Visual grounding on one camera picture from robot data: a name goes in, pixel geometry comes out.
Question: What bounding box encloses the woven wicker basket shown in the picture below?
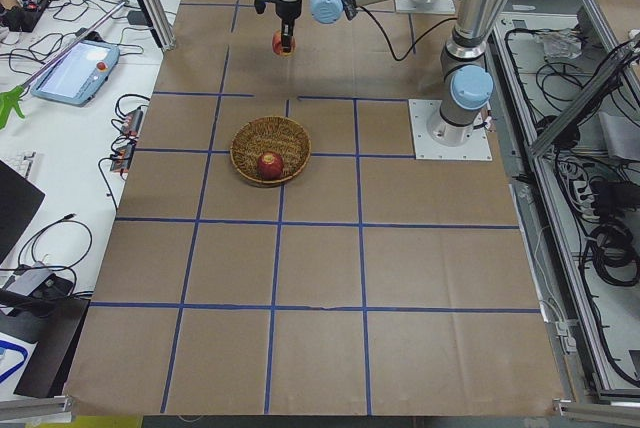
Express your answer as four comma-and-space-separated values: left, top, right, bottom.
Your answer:
230, 116, 311, 187

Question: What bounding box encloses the red yellow apple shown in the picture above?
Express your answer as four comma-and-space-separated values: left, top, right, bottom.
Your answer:
271, 30, 296, 57

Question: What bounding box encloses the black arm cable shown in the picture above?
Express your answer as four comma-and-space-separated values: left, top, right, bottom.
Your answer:
357, 5, 459, 63

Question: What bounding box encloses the green reacher grabber stick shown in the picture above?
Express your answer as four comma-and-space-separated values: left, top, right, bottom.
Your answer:
1, 0, 129, 129

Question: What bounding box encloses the dark red apple in basket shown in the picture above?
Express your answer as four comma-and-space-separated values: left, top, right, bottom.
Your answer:
257, 151, 284, 181

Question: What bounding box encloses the teach pendant tablet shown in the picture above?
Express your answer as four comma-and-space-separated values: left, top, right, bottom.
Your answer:
31, 41, 120, 106

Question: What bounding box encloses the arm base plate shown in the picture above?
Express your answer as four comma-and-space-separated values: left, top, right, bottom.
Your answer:
408, 99, 493, 162

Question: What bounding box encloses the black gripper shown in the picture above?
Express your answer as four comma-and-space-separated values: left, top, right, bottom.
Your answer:
254, 0, 302, 53

